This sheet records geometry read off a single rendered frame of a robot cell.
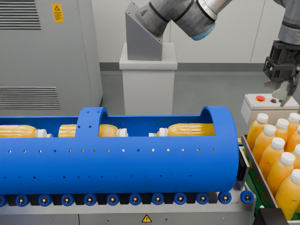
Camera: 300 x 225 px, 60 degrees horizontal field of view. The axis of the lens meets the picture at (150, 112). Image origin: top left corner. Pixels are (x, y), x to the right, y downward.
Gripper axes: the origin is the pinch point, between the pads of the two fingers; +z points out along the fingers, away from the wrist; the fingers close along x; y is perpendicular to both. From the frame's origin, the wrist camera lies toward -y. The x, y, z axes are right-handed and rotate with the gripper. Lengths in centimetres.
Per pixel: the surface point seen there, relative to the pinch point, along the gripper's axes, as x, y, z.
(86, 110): 6, 64, 0
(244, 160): 10.9, 12.1, 17.8
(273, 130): 1.5, -0.3, 12.4
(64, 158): 21, 69, 6
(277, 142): 7.9, 1.1, 12.4
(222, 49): -266, -60, 88
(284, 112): -14.9, -12.8, 16.2
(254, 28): -265, -97, 60
